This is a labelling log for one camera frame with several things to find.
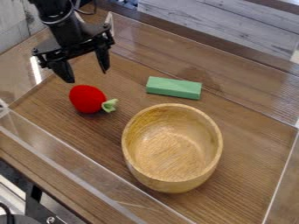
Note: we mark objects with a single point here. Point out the red plush strawberry toy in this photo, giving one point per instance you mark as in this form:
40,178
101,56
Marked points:
89,100

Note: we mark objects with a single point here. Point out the wooden bowl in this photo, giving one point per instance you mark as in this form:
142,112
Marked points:
173,145

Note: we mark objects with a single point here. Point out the clear acrylic tray walls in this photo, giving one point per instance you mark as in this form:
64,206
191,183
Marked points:
70,153

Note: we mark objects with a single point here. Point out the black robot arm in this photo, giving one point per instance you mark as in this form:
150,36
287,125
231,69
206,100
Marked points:
54,8

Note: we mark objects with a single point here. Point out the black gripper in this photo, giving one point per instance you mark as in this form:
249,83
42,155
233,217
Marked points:
74,38

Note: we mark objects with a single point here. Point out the green rectangular block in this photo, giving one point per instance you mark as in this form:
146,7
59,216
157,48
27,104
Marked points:
178,88

